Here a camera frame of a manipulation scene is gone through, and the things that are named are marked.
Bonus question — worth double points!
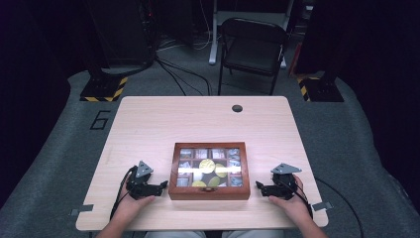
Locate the large gold foil disc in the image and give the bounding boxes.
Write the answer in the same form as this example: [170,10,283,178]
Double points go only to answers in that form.
[198,159,216,175]

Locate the group of silver foil packets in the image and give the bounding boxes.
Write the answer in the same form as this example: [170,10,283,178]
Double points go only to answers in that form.
[176,148,244,187]

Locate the white desk frame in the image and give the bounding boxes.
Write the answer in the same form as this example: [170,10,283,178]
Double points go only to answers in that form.
[208,0,295,69]

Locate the black floor cables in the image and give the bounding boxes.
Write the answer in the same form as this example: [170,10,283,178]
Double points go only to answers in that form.
[154,57,213,97]

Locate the black folding chair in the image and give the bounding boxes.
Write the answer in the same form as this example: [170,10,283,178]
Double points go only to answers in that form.
[217,17,289,96]

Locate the left hand-held gripper cable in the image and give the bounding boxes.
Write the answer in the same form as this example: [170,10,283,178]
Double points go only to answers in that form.
[109,166,137,220]

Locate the white floor cables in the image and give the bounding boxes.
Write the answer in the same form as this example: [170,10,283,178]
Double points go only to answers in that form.
[157,0,213,52]

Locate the hand-held gripper cable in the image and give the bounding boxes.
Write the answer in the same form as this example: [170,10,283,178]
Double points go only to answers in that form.
[290,181,314,220]
[109,166,137,220]

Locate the grey tape strip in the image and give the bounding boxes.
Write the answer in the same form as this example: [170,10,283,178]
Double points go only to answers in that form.
[311,201,334,212]
[70,203,95,217]

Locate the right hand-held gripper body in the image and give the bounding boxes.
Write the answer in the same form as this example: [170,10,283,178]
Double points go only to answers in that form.
[270,163,302,201]

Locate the person's light trousers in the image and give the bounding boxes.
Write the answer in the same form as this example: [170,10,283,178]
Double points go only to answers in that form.
[144,229,285,238]

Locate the black cable beside table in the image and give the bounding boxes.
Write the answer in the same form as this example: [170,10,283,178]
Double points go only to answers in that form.
[315,178,365,238]

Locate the black equipment rack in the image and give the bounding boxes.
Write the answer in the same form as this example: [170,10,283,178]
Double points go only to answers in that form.
[83,0,157,68]

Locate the person's right hand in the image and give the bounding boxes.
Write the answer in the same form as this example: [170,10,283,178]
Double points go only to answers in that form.
[267,174,314,223]

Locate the wooden box with glass lid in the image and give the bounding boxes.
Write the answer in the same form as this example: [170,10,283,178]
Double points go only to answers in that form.
[167,142,252,201]

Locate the striped black stand base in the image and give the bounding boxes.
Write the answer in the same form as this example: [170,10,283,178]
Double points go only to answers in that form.
[79,75,129,103]
[296,76,345,103]

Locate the right hand-held gripper cable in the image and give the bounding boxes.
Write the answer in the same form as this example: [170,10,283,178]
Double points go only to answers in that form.
[290,181,314,220]

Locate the person's left hand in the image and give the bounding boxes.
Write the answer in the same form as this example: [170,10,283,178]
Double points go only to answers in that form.
[116,184,157,223]

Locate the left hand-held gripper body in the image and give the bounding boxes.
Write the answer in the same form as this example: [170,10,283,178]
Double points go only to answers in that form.
[126,161,155,200]

